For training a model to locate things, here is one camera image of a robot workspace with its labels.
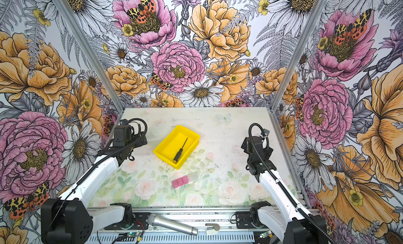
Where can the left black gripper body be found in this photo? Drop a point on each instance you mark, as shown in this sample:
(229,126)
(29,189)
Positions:
(144,142)

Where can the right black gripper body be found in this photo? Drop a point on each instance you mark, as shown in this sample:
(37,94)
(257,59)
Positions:
(245,150)

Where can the yellow plastic bin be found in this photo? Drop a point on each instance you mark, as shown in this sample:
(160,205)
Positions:
(168,148)

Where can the black yellow screwdriver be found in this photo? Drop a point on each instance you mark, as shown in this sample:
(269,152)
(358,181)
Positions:
(179,153)

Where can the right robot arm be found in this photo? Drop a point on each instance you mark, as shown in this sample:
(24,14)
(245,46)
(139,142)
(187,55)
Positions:
(291,222)

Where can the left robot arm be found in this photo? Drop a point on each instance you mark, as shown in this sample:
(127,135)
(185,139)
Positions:
(66,219)

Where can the pink block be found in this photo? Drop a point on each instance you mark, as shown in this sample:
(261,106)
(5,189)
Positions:
(180,182)

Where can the right green circuit board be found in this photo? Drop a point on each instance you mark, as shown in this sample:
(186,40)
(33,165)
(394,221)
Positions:
(266,234)

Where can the green circuit board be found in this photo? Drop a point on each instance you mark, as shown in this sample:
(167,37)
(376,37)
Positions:
(266,234)
(131,238)

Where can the white hook clip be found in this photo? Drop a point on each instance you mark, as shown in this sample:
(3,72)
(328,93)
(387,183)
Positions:
(212,229)

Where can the left green circuit board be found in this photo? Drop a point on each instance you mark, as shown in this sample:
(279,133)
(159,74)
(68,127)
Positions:
(131,238)

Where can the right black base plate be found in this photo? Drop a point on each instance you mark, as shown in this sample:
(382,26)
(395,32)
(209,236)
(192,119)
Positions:
(243,220)

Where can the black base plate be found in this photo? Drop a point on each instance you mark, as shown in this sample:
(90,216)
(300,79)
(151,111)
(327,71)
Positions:
(140,222)
(243,220)

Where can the aluminium front rail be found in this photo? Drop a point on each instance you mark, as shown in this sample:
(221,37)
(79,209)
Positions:
(190,215)

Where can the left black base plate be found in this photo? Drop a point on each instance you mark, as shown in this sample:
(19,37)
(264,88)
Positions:
(140,222)

